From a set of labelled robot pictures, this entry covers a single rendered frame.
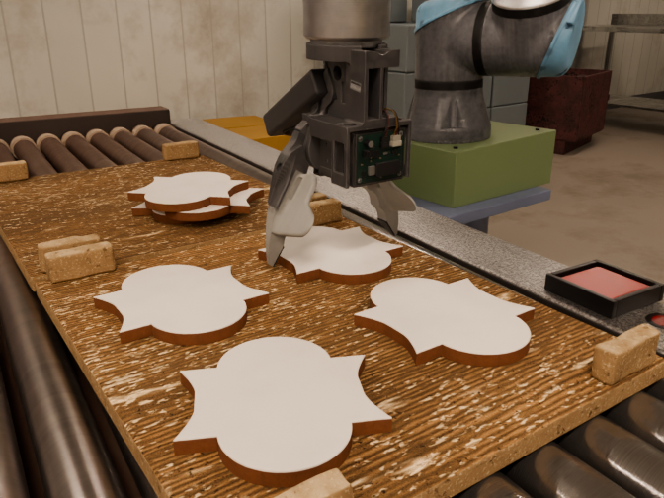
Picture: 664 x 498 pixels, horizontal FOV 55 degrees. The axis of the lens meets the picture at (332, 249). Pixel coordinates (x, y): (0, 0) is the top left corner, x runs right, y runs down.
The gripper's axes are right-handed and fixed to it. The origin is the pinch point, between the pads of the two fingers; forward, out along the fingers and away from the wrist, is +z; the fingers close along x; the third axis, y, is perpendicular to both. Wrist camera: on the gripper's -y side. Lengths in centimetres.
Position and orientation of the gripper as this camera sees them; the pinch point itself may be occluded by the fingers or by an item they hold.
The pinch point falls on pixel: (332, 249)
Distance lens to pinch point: 64.4
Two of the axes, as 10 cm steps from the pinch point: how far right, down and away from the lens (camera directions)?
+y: 5.7, 3.1, -7.6
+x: 8.2, -2.1, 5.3
